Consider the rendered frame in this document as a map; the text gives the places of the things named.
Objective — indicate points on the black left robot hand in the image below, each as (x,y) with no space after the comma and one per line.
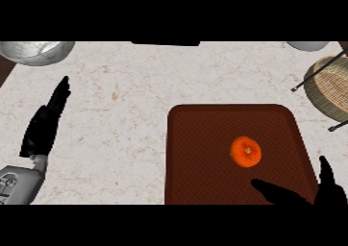
(45,123)

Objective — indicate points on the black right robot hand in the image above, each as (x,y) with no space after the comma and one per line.
(330,192)

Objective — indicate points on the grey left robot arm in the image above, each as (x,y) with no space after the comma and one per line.
(17,184)

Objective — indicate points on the orange squash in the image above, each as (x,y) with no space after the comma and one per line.
(246,152)

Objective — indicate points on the brown tray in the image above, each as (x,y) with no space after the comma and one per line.
(228,153)

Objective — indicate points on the tiered wicker basket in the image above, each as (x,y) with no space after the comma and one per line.
(330,85)

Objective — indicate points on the grey metal bowl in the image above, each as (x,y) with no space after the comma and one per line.
(34,52)

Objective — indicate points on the black flat appliance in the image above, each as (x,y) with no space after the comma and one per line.
(166,43)

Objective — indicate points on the pale grey round object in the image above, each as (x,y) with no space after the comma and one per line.
(307,45)

